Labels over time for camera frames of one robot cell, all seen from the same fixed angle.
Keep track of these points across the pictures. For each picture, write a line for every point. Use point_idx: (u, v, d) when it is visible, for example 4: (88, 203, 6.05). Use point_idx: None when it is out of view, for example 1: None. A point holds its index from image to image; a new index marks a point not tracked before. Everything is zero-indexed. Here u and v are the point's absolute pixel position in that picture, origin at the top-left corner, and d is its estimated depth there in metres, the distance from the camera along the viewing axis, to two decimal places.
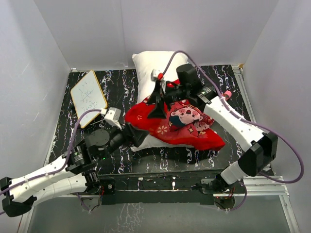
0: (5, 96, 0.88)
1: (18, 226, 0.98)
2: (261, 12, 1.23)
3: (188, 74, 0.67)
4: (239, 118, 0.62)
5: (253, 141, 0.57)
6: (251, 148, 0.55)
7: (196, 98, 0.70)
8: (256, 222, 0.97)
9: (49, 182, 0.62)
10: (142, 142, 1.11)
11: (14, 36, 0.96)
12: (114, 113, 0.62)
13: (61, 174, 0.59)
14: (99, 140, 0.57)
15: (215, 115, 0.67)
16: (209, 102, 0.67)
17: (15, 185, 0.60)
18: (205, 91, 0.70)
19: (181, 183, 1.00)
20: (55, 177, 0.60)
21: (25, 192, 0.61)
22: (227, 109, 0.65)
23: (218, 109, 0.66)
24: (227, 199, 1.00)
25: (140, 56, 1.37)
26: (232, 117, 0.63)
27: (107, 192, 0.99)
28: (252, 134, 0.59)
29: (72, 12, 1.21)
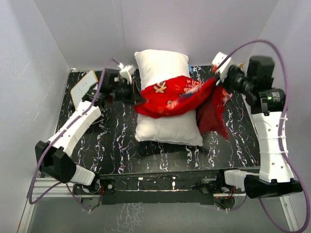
0: (5, 96, 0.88)
1: (18, 226, 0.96)
2: (261, 12, 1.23)
3: (259, 68, 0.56)
4: (282, 151, 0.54)
5: (275, 180, 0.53)
6: (266, 183, 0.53)
7: (255, 96, 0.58)
8: (256, 222, 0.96)
9: (83, 128, 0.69)
10: (148, 135, 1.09)
11: (15, 36, 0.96)
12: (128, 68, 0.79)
13: (93, 110, 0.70)
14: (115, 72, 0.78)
15: (263, 128, 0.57)
16: (266, 112, 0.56)
17: (57, 137, 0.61)
18: (272, 97, 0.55)
19: (181, 183, 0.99)
20: (89, 116, 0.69)
21: (71, 141, 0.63)
22: (278, 133, 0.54)
23: (269, 127, 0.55)
24: (227, 199, 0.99)
25: (143, 54, 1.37)
26: (275, 143, 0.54)
27: (107, 192, 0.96)
28: (280, 174, 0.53)
29: (72, 12, 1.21)
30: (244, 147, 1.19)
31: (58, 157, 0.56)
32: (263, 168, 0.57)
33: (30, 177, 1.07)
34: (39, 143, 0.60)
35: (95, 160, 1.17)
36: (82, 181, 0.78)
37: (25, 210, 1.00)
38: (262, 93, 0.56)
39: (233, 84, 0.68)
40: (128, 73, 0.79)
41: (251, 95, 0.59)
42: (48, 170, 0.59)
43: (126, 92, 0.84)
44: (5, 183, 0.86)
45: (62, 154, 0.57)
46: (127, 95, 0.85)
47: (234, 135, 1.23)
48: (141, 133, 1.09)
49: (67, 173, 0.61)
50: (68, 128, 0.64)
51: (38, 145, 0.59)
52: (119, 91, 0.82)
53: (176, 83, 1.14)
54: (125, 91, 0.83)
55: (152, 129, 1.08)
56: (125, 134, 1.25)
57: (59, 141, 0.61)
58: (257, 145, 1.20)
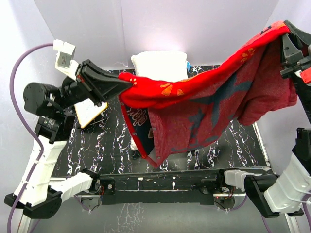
0: (5, 96, 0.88)
1: (18, 226, 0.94)
2: (261, 11, 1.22)
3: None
4: (303, 200, 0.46)
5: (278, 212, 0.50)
6: (267, 210, 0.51)
7: None
8: (256, 222, 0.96)
9: (50, 168, 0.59)
10: None
11: (14, 36, 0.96)
12: (59, 58, 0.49)
13: (51, 150, 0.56)
14: (38, 94, 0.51)
15: (299, 176, 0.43)
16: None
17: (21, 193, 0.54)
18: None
19: (181, 183, 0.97)
20: (48, 157, 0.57)
21: (38, 192, 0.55)
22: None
23: (303, 184, 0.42)
24: (227, 199, 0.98)
25: (140, 54, 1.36)
26: (300, 195, 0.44)
27: (107, 192, 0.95)
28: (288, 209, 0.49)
29: (72, 12, 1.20)
30: (244, 147, 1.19)
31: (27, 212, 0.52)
32: (271, 192, 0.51)
33: None
34: (9, 196, 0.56)
35: (95, 160, 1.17)
36: (79, 190, 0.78)
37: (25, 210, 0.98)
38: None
39: (301, 88, 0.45)
40: (69, 70, 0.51)
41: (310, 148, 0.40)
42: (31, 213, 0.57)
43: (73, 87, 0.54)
44: (5, 184, 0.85)
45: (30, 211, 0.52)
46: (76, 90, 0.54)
47: (234, 135, 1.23)
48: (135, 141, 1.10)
49: (50, 210, 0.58)
50: (29, 179, 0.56)
51: (8, 199, 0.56)
52: (68, 90, 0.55)
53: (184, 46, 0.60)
54: (72, 87, 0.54)
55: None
56: (125, 134, 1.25)
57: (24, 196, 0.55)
58: (256, 146, 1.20)
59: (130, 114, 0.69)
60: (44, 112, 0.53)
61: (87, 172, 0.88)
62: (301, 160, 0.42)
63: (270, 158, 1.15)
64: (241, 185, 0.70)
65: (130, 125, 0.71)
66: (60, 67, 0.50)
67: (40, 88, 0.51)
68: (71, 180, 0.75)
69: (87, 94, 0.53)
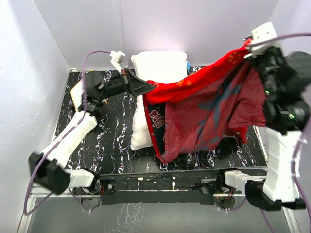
0: (5, 96, 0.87)
1: (18, 226, 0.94)
2: (262, 11, 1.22)
3: (293, 82, 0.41)
4: (292, 173, 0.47)
5: (280, 200, 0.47)
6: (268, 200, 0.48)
7: (274, 109, 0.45)
8: (256, 222, 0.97)
9: (78, 139, 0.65)
10: (142, 142, 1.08)
11: (14, 36, 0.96)
12: (115, 57, 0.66)
13: (89, 121, 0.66)
14: (96, 79, 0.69)
15: (275, 144, 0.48)
16: (282, 132, 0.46)
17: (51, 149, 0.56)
18: (295, 115, 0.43)
19: (181, 183, 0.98)
20: (85, 126, 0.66)
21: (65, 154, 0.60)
22: (293, 155, 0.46)
23: (282, 148, 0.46)
24: (227, 199, 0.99)
25: (141, 55, 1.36)
26: (286, 165, 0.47)
27: (107, 192, 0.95)
28: (285, 195, 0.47)
29: (71, 11, 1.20)
30: (244, 146, 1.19)
31: (52, 168, 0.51)
32: (267, 185, 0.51)
33: None
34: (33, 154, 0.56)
35: (95, 160, 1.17)
36: (80, 184, 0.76)
37: (25, 210, 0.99)
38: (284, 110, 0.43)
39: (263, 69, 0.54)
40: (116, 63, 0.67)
41: (268, 108, 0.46)
42: (42, 182, 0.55)
43: (119, 87, 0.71)
44: (5, 183, 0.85)
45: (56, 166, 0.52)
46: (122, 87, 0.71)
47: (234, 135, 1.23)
48: (136, 141, 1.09)
49: (62, 183, 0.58)
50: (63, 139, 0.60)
51: (32, 157, 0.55)
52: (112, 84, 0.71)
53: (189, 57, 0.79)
54: (117, 85, 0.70)
55: (146, 138, 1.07)
56: (124, 134, 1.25)
57: (52, 154, 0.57)
58: (256, 146, 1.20)
59: (151, 116, 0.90)
60: (95, 93, 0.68)
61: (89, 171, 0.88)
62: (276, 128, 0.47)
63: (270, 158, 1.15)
64: (241, 188, 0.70)
65: (150, 126, 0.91)
66: (114, 62, 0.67)
67: (97, 79, 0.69)
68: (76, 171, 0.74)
69: (124, 89, 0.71)
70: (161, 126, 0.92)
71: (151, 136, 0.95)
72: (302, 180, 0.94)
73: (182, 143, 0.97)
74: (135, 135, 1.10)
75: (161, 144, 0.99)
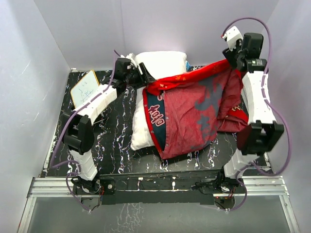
0: (5, 96, 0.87)
1: (18, 226, 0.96)
2: (262, 11, 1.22)
3: (249, 42, 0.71)
4: (264, 97, 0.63)
5: (259, 120, 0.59)
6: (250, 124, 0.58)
7: (243, 63, 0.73)
8: (256, 222, 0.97)
9: (102, 106, 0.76)
10: (141, 142, 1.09)
11: (14, 36, 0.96)
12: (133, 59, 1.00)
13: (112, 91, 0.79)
14: (125, 59, 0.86)
15: (247, 83, 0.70)
16: (250, 71, 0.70)
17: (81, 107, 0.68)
18: (255, 61, 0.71)
19: (181, 183, 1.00)
20: (108, 95, 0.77)
21: (93, 113, 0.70)
22: (261, 85, 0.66)
23: (253, 82, 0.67)
24: (227, 199, 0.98)
25: (140, 55, 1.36)
26: (258, 92, 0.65)
27: (107, 192, 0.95)
28: (265, 116, 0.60)
29: (71, 12, 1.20)
30: None
31: (83, 120, 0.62)
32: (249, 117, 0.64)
33: (30, 177, 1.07)
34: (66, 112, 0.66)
35: (95, 160, 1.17)
36: (87, 171, 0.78)
37: (25, 210, 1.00)
38: (248, 60, 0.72)
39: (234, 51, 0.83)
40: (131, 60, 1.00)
41: (239, 62, 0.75)
42: (69, 139, 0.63)
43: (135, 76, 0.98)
44: (5, 183, 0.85)
45: (87, 120, 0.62)
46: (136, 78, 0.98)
47: (234, 135, 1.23)
48: (136, 141, 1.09)
49: (88, 142, 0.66)
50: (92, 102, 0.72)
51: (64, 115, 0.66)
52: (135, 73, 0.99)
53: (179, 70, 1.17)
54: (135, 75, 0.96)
55: (146, 137, 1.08)
56: (125, 134, 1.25)
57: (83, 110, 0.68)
58: None
59: (150, 113, 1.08)
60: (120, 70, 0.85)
61: None
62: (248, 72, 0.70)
63: (270, 159, 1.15)
64: (238, 159, 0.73)
65: (150, 124, 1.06)
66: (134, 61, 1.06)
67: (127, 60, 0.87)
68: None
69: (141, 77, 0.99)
70: (159, 124, 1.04)
71: (152, 133, 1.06)
72: (302, 181, 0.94)
73: (181, 137, 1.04)
74: (135, 136, 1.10)
75: (160, 141, 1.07)
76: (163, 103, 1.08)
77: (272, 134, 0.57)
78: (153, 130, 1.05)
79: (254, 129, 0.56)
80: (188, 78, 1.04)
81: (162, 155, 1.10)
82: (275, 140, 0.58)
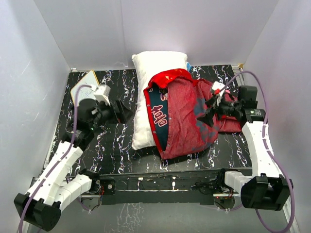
0: (5, 95, 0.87)
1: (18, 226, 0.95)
2: (262, 11, 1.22)
3: (247, 92, 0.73)
4: (267, 148, 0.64)
5: (265, 174, 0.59)
6: (256, 178, 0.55)
7: (242, 112, 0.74)
8: (256, 222, 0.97)
9: (65, 172, 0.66)
10: (143, 142, 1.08)
11: (14, 36, 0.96)
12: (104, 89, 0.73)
13: (73, 152, 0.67)
14: (88, 104, 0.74)
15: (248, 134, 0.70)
16: (250, 121, 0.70)
17: (36, 189, 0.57)
18: (254, 111, 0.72)
19: (181, 183, 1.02)
20: (69, 159, 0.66)
21: (52, 191, 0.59)
22: (262, 135, 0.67)
23: (253, 132, 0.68)
24: (227, 199, 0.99)
25: (140, 55, 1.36)
26: (261, 144, 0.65)
27: (107, 192, 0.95)
28: (270, 170, 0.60)
29: (71, 12, 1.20)
30: (244, 147, 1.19)
31: (38, 209, 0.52)
32: (253, 169, 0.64)
33: (30, 177, 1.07)
34: (18, 195, 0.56)
35: (95, 160, 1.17)
36: (80, 191, 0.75)
37: None
38: (246, 110, 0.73)
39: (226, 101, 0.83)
40: (104, 95, 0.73)
41: (238, 112, 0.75)
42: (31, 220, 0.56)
43: (107, 115, 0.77)
44: (5, 183, 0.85)
45: (43, 207, 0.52)
46: (109, 116, 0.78)
47: (234, 135, 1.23)
48: (137, 141, 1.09)
49: (52, 221, 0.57)
50: (48, 176, 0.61)
51: (17, 198, 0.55)
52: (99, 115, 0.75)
53: (180, 72, 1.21)
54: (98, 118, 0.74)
55: (148, 137, 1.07)
56: (125, 134, 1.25)
57: (38, 193, 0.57)
58: None
59: (153, 113, 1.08)
60: (84, 116, 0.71)
61: (86, 172, 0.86)
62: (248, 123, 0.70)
63: None
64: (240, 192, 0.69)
65: (152, 124, 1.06)
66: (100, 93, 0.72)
67: (91, 105, 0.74)
68: (69, 183, 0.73)
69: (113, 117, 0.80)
70: (162, 124, 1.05)
71: (153, 134, 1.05)
72: (302, 180, 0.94)
73: (185, 137, 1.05)
74: (136, 135, 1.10)
75: (163, 142, 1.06)
76: (166, 103, 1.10)
77: (281, 192, 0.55)
78: (155, 131, 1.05)
79: (259, 185, 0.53)
80: (184, 75, 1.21)
81: (163, 155, 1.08)
82: (285, 196, 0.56)
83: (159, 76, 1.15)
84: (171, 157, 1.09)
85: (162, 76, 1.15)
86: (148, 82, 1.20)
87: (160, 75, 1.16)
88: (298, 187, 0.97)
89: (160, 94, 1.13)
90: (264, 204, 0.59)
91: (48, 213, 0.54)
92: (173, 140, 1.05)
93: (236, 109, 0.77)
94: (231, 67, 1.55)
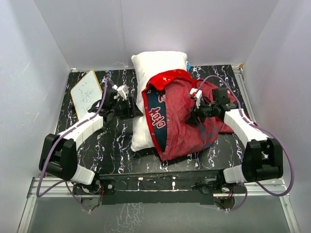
0: (5, 96, 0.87)
1: (18, 226, 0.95)
2: (261, 11, 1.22)
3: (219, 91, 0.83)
4: (248, 123, 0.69)
5: (253, 139, 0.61)
6: (250, 143, 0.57)
7: (219, 108, 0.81)
8: (256, 222, 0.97)
9: (88, 132, 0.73)
10: (142, 143, 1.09)
11: (14, 36, 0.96)
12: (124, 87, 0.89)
13: (99, 118, 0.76)
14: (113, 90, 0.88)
15: (229, 118, 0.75)
16: (228, 110, 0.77)
17: (67, 132, 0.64)
18: (229, 104, 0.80)
19: (181, 183, 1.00)
20: (95, 122, 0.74)
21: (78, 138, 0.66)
22: (241, 116, 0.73)
23: (233, 114, 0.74)
24: (227, 199, 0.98)
25: (140, 55, 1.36)
26: (243, 121, 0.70)
27: (107, 192, 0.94)
28: (259, 136, 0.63)
29: (71, 12, 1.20)
30: (243, 147, 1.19)
31: (68, 144, 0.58)
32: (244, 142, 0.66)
33: (30, 177, 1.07)
34: (50, 135, 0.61)
35: (95, 160, 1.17)
36: (82, 180, 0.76)
37: (25, 210, 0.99)
38: (222, 105, 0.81)
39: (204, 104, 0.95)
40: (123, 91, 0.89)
41: (216, 109, 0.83)
42: (50, 167, 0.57)
43: (123, 108, 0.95)
44: (5, 183, 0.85)
45: (72, 143, 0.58)
46: (124, 109, 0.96)
47: (234, 135, 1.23)
48: (136, 142, 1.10)
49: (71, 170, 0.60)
50: (78, 126, 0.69)
51: (49, 138, 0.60)
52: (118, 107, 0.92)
53: (179, 72, 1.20)
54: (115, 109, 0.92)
55: (146, 139, 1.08)
56: (124, 134, 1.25)
57: (68, 135, 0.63)
58: None
59: (151, 115, 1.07)
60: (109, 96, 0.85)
61: None
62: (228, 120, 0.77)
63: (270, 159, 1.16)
64: (242, 179, 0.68)
65: (151, 125, 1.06)
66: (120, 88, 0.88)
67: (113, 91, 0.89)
68: None
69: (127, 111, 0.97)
70: (160, 126, 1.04)
71: (152, 136, 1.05)
72: (302, 180, 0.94)
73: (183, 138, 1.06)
74: (134, 137, 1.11)
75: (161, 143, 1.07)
76: (164, 105, 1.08)
77: (275, 153, 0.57)
78: (154, 132, 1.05)
79: (253, 148, 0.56)
80: (182, 76, 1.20)
81: (162, 157, 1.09)
82: (281, 157, 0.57)
83: (158, 77, 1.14)
84: (170, 158, 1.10)
85: (161, 77, 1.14)
86: (146, 83, 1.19)
87: (159, 76, 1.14)
88: (298, 187, 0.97)
89: (158, 96, 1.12)
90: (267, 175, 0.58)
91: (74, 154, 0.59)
92: (172, 141, 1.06)
93: (214, 107, 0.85)
94: (231, 67, 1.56)
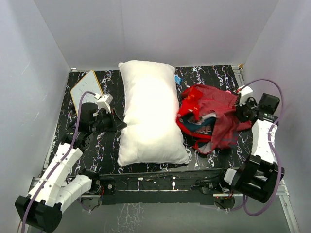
0: (4, 96, 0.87)
1: (18, 226, 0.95)
2: (262, 11, 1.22)
3: (269, 98, 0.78)
4: (269, 141, 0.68)
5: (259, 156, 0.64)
6: (250, 157, 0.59)
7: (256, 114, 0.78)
8: (256, 222, 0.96)
9: (65, 173, 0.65)
10: (130, 158, 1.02)
11: (14, 36, 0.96)
12: (107, 98, 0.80)
13: (73, 153, 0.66)
14: (91, 105, 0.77)
15: (254, 129, 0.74)
16: (261, 119, 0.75)
17: (38, 190, 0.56)
18: (267, 114, 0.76)
19: (181, 183, 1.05)
20: (69, 160, 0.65)
21: (52, 192, 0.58)
22: (268, 130, 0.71)
23: (261, 126, 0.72)
24: (227, 199, 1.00)
25: (133, 61, 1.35)
26: (265, 137, 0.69)
27: (107, 192, 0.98)
28: (266, 156, 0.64)
29: (71, 12, 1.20)
30: (244, 147, 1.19)
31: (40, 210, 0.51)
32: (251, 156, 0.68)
33: (30, 177, 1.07)
34: (20, 198, 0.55)
35: (95, 160, 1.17)
36: (80, 193, 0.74)
37: None
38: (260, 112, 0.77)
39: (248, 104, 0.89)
40: (106, 103, 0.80)
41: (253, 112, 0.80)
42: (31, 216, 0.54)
43: (107, 123, 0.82)
44: (5, 183, 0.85)
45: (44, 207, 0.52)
46: (109, 124, 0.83)
47: None
48: (125, 158, 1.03)
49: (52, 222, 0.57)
50: (48, 177, 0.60)
51: (18, 200, 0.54)
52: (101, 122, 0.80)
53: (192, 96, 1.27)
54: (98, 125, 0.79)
55: (135, 154, 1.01)
56: None
57: (39, 195, 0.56)
58: None
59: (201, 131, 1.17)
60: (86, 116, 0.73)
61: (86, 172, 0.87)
62: (255, 127, 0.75)
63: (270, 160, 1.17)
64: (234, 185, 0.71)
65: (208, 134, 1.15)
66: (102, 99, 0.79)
67: (93, 107, 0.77)
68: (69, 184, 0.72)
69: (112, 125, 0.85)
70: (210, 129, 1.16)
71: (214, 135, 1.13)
72: (302, 180, 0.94)
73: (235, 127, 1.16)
74: (123, 152, 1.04)
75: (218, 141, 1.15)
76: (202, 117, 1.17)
77: (271, 177, 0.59)
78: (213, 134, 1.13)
79: (251, 161, 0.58)
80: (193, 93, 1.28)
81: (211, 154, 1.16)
82: (272, 184, 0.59)
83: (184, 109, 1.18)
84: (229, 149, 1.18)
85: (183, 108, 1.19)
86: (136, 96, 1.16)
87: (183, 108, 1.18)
88: (298, 187, 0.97)
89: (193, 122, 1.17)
90: (252, 191, 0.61)
91: (50, 213, 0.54)
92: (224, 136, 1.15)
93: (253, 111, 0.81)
94: (231, 67, 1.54)
